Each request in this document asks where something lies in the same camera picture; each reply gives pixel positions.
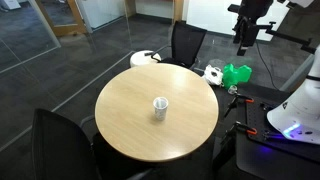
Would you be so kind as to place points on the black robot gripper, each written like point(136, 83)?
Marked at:
point(255, 10)

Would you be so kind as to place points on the white paper cup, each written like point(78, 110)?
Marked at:
point(160, 111)

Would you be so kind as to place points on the green plastic bag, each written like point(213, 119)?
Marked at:
point(235, 75)

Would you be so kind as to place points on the white plastic bag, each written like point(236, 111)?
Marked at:
point(212, 75)

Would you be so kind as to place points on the small clear glass jar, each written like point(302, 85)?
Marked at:
point(232, 89)

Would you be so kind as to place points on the black mesh office chair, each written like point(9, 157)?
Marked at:
point(186, 43)
point(60, 146)

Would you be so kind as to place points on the grey metal pole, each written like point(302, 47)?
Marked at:
point(298, 72)

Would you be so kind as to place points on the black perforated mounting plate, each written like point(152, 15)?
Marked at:
point(256, 116)

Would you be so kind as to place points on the wooden door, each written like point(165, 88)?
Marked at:
point(71, 20)

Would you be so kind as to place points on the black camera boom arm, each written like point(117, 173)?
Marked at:
point(290, 37)

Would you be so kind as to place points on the wooden door frame post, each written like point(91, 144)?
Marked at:
point(178, 10)

